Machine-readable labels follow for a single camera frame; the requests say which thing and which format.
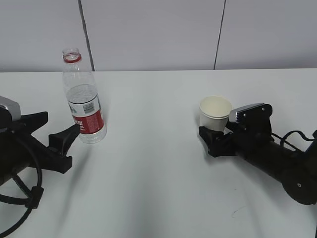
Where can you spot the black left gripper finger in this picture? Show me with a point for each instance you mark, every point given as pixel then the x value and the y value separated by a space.
pixel 62 141
pixel 33 122

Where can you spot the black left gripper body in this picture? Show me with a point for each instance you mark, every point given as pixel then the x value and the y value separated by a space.
pixel 22 150

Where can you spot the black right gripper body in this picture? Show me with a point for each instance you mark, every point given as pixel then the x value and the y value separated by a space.
pixel 221 144

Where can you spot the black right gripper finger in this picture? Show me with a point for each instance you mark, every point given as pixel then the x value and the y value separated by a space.
pixel 210 137

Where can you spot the white paper cup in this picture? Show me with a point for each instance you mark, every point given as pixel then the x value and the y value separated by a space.
pixel 214 112

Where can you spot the clear water bottle red label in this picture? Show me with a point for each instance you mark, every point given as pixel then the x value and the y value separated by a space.
pixel 82 97

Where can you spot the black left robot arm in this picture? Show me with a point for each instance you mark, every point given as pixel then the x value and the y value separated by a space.
pixel 19 149

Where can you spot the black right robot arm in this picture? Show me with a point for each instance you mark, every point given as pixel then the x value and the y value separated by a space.
pixel 295 170

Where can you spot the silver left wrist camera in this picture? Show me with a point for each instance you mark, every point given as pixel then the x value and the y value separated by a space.
pixel 12 106

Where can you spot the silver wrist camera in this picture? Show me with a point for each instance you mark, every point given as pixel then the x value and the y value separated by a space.
pixel 12 106
pixel 253 119

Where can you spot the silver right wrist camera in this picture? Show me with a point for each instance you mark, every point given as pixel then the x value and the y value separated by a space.
pixel 253 119

